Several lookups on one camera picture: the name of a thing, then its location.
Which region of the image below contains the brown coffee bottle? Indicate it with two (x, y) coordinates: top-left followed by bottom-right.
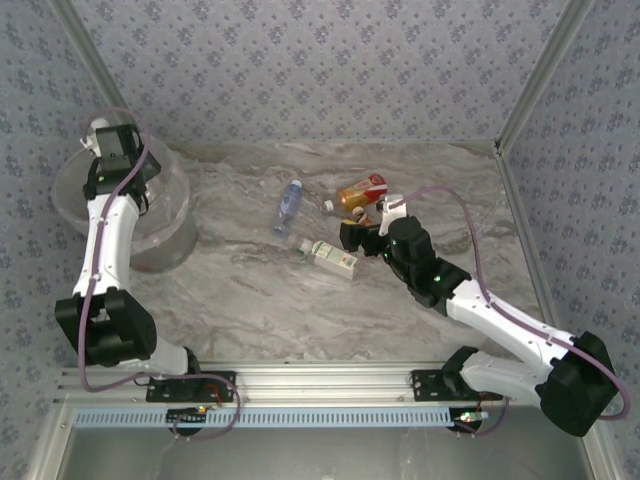
(341, 205), (374, 227)

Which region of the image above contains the amber tea bottle gold label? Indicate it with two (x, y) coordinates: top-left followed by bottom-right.
(322, 173), (390, 212)

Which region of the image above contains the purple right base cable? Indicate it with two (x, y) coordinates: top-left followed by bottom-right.
(452, 397), (509, 439)

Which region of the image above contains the clear bottle green white label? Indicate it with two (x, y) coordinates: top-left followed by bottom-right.
(288, 235), (360, 280)

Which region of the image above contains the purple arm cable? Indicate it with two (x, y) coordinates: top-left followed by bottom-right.
(389, 184), (632, 420)
(77, 107), (156, 394)

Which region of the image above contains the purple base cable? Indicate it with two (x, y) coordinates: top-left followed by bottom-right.
(172, 372), (242, 442)
(452, 397), (509, 439)

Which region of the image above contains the grey metal panel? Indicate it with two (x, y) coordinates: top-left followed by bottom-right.
(62, 427), (599, 480)

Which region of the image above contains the translucent plastic bin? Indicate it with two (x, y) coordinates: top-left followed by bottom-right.
(52, 139), (199, 274)

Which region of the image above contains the small circuit board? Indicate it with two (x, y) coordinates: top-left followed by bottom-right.
(166, 407), (210, 425)
(452, 410), (490, 427)

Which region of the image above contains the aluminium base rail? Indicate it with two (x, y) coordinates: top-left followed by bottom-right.
(57, 362), (506, 407)

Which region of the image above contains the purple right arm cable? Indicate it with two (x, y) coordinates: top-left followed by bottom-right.
(389, 184), (632, 420)

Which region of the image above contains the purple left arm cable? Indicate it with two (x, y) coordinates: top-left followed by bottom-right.
(77, 107), (156, 394)

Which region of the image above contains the aluminium side frame rail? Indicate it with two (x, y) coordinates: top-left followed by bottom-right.
(493, 142), (561, 326)

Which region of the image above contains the slotted pale blue cable duct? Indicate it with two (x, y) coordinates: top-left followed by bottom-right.
(72, 405), (454, 430)

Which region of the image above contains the clear bottle blue purple label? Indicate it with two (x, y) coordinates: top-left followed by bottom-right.
(270, 179), (305, 237)

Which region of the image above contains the small right circuit board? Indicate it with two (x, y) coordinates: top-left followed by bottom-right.
(452, 410), (490, 427)

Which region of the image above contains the aluminium frame post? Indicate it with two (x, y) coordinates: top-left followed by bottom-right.
(52, 0), (126, 114)
(494, 0), (599, 151)

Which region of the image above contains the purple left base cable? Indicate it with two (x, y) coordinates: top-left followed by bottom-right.
(172, 372), (242, 442)

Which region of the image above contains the aluminium lower frame bar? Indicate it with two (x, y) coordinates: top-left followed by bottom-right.
(582, 432), (624, 480)
(24, 404), (76, 480)

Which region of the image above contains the small left circuit board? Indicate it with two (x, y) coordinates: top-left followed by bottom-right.
(166, 407), (210, 425)

